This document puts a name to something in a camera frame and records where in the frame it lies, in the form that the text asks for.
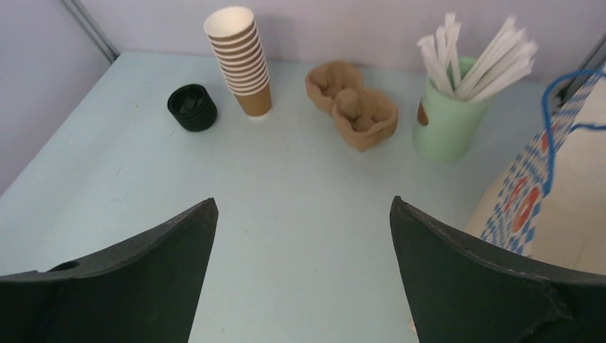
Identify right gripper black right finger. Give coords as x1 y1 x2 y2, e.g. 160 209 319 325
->
389 197 605 342

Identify bundle of white wrapped straws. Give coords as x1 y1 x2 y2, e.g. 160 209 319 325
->
417 11 538 103

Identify green straw holder cup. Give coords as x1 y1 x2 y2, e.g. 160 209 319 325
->
412 79 493 161

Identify stack of black cup lids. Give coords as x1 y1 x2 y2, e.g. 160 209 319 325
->
167 84 218 132

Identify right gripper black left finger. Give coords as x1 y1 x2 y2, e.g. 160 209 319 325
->
1 198 219 342

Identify paper takeout bag blue handles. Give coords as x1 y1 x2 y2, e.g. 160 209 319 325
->
465 69 605 274

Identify stack of brown paper cups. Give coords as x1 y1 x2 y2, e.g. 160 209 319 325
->
204 6 272 118

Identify brown pulp cup carrier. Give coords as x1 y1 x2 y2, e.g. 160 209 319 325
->
305 60 399 151

